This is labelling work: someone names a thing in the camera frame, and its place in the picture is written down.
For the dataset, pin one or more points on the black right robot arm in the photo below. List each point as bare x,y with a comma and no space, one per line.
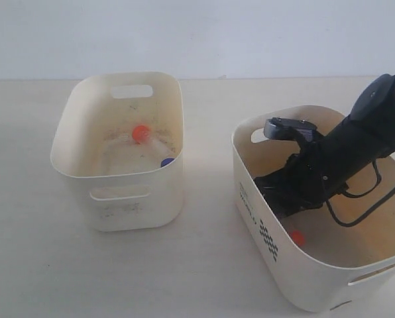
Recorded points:
369,128

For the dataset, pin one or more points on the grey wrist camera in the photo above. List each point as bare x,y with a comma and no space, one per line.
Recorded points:
277,128

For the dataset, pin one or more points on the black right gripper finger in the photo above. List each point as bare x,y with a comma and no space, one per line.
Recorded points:
279,206

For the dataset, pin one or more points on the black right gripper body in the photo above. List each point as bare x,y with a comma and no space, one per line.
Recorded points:
309,178

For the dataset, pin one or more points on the cream plastic bin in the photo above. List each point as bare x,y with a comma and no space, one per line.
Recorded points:
337,265
116,183

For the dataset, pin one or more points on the blue capped tube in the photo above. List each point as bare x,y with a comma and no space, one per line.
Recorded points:
166,162

